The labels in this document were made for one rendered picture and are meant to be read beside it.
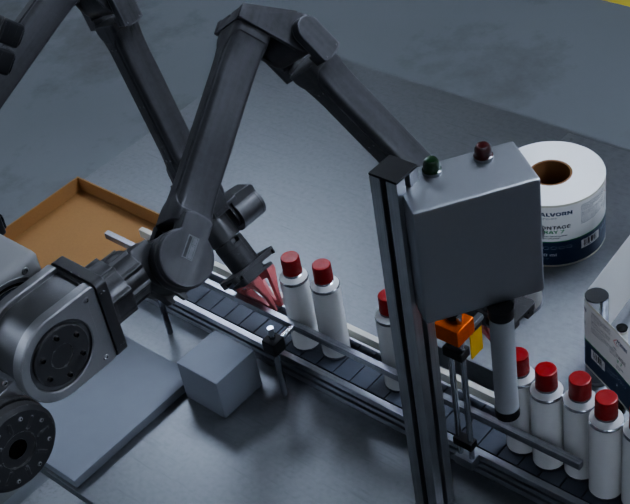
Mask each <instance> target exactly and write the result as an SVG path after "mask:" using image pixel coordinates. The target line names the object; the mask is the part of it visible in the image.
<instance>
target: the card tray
mask: <svg viewBox="0 0 630 504"><path fill-rule="evenodd" d="M158 217H159V213H157V212H155V211H153V210H150V209H148V208H146V207H144V206H142V205H140V204H137V203H135V202H133V201H131V200H129V199H126V198H124V197H122V196H120V195H118V194H115V193H113V192H111V191H109V190H107V189H104V188H102V187H100V186H98V185H96V184H93V183H91V182H89V181H87V180H85V179H82V178H80V177H78V176H77V177H76V178H74V179H73V180H72V181H70V182H69V183H67V184H66V185H64V186H63V187H62V188H60V189H59V190H57V191H56V192H55V193H53V194H52V195H50V196H49V197H48V198H46V199H45V200H43V201H42V202H40V203H39V204H38V205H36V206H35V207H33V208H32V209H31V210H29V211H28V212H26V213H25V214H24V215H22V216H21V217H19V218H18V219H16V220H15V221H14V222H12V223H11V224H9V225H8V226H7V228H6V229H5V230H6V233H5V234H4V235H3V236H5V237H7V238H9V239H11V240H13V241H14V242H16V243H18V244H20V245H22V246H24V247H26V248H28V249H29V250H31V251H33V252H34V253H35V254H36V256H37V259H38V262H39V264H40V267H41V269H43V268H44V267H45V266H47V265H51V263H52V262H54V261H55V260H57V259H58V258H59V257H61V256H64V257H66V258H68V259H70V260H72V261H74V262H76V263H77V264H79V265H81V266H83V267H85V266H86V265H88V264H89V263H90V262H91V261H93V260H94V259H95V258H97V259H98V260H102V259H103V258H104V257H106V256H107V255H108V254H110V253H111V252H112V251H114V250H116V251H119V250H120V251H124V250H126V249H127V248H124V247H122V246H120V245H118V244H116V243H114V242H112V241H110V240H108V239H106V237H105V234H104V233H105V232H106V231H108V230H109V231H111V232H113V233H115V234H117V235H120V236H122V237H124V238H126V239H128V240H130V241H132V242H134V243H139V242H141V241H143V240H145V239H144V238H142V237H141V236H140V233H139V229H140V228H141V227H144V228H146V229H149V230H151V231H153V228H154V227H155V226H156V223H157V220H158Z"/></svg>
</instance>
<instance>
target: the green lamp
mask: <svg viewBox="0 0 630 504"><path fill-rule="evenodd" d="M422 163H423V168H422V175H423V176H424V177H426V178H436V177H439V176H440V175H441V174H442V167H441V166H440V161H439V159H438V158H437V157H436V156H433V155H430V156H427V157H426V158H425V159H424V160H423V162H422Z"/></svg>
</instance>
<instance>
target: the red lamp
mask: <svg viewBox="0 0 630 504"><path fill-rule="evenodd" d="M493 159H494V155H493V152H492V148H491V145H490V144H489V143H488V142H485V141H481V142H478V143H477V144H476V146H475V147H474V154H473V160H474V161H475V162H476V163H478V164H487V163H490V162H491V161H492V160H493Z"/></svg>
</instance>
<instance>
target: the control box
mask: <svg viewBox="0 0 630 504"><path fill-rule="evenodd" d="M491 148H492V152H493V155H494V159H493V160H492V161H491V162H490V163H487V164H478V163H476V162H475V161H474V160H473V154H474V152H471V153H468V154H464V155H460V156H457V157H453V158H450V159H446V160H442V161H440V166H441V167H442V174H441V175H440V176H439V177H436V178H426V177H424V176H423V175H422V168H423V166H421V167H417V168H418V177H419V181H418V182H417V183H416V184H414V185H413V186H412V187H408V186H406V192H405V194H404V195H403V206H404V214H405V222H406V231H407V239H408V247H409V255H410V263H411V271H412V279H413V287H414V295H415V303H416V305H417V307H418V309H419V311H420V313H421V315H422V317H423V319H424V321H425V322H426V323H432V322H436V321H439V320H443V319H446V318H449V317H453V316H456V315H460V314H463V313H467V312H470V311H474V310H477V309H480V308H484V307H487V306H491V305H494V304H498V303H501V302H505V301H508V300H512V299H515V298H518V297H522V296H525V295H529V294H532V293H536V292H539V291H542V290H543V289H544V272H543V242H542V213H541V184H540V178H539V177H538V175H537V174H536V172H535V171H534V170H533V168H532V167H531V165H530V164H529V163H528V161H527V160H526V158H525V157H524V156H523V154H522V153H521V152H520V150H519V149H518V147H517V146H516V145H515V143H514V142H508V143H504V144H500V145H497V146H493V147H491Z"/></svg>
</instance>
